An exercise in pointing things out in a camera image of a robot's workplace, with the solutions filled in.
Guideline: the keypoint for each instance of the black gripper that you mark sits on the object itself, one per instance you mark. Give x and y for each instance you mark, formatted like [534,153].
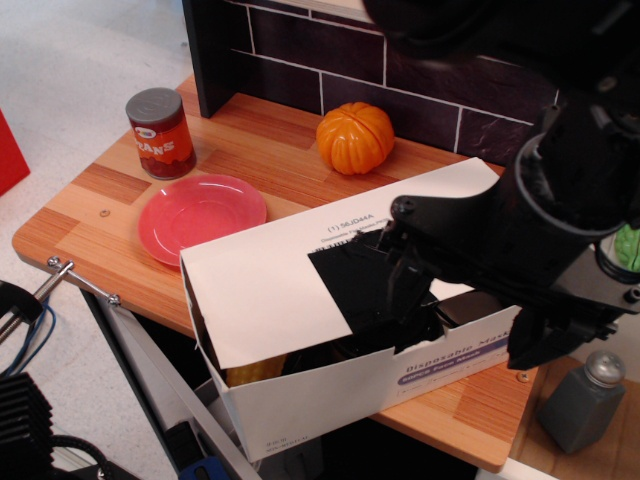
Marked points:
[531,240]

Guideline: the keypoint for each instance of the white cardboard mask box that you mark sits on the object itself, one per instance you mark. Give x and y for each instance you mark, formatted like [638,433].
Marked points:
[255,295]

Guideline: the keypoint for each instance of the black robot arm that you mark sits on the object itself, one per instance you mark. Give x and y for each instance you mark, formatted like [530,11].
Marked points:
[588,49]

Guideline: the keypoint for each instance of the grey pepper shaker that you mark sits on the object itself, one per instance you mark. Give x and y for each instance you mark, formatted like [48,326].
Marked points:
[580,410]

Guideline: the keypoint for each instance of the green toy object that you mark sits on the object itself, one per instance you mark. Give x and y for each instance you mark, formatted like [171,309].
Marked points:
[626,247]

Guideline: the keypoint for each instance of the orange plastic pumpkin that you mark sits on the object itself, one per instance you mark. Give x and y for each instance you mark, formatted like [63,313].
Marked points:
[355,138]

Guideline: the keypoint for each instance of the yellow toy corn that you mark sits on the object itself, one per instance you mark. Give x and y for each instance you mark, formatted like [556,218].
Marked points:
[255,372]

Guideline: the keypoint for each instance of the dark tiled backsplash panel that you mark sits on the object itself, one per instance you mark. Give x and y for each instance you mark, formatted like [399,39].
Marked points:
[315,58]

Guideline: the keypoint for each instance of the pink plastic plate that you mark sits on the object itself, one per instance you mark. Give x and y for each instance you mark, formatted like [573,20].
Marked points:
[196,210]

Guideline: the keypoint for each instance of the red beans can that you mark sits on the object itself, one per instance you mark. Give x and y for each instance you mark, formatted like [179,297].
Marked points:
[161,133]

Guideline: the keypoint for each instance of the metal table clamp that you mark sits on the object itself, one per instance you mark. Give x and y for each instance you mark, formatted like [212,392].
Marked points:
[21,306]

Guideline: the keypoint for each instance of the black ribbed heat sink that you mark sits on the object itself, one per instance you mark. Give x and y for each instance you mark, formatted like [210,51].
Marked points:
[26,449]

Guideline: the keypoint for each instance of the red box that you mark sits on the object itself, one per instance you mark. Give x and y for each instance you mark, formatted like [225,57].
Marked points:
[14,167]

